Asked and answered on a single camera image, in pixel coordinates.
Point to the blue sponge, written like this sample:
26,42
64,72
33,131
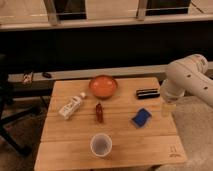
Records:
140,119

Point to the small black object on ledge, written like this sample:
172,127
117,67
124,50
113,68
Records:
46,75

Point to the red pepper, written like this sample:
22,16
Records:
99,113

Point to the white bottle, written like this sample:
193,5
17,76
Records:
68,110

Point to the orange bowl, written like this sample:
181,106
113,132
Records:
103,86

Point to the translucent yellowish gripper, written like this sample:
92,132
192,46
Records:
167,109

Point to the wooden table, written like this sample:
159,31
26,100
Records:
65,145

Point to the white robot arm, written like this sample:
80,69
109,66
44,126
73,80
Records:
187,74

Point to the clear plastic cup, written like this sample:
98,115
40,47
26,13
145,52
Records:
101,145

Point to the striped object on ledge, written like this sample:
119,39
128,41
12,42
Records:
27,78

